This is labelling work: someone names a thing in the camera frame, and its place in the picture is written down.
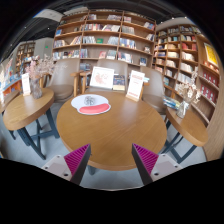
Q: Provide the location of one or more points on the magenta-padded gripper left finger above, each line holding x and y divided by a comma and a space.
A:
77, 160

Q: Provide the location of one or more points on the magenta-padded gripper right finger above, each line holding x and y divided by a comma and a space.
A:
146, 160

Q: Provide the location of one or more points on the transparent computer mouse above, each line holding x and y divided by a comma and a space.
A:
89, 100

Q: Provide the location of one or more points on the white mouse pad, red wrist rest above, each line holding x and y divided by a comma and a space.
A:
100, 108

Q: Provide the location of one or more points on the round wooden side table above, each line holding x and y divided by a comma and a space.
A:
26, 106
190, 126

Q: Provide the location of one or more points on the stack of colourful books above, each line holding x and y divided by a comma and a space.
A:
170, 102

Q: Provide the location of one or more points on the white sign on wooden base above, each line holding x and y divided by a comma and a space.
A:
136, 83

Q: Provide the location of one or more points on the light blue book stack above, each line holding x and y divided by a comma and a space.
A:
146, 79

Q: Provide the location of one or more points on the dark book with orange print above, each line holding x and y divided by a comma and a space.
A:
119, 81

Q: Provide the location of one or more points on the white framed picture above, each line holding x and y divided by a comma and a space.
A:
101, 77

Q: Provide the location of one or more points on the small white table sign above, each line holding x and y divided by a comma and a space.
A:
26, 83

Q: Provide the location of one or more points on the low colourful display shelf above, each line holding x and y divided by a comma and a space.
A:
10, 83

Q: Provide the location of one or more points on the curved wooden bookshelf with books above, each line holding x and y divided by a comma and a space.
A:
176, 50

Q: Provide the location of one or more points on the small distant wooden bookshelf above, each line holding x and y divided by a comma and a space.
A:
26, 51

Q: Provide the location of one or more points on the large wooden bookshelf with books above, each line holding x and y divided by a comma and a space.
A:
100, 33

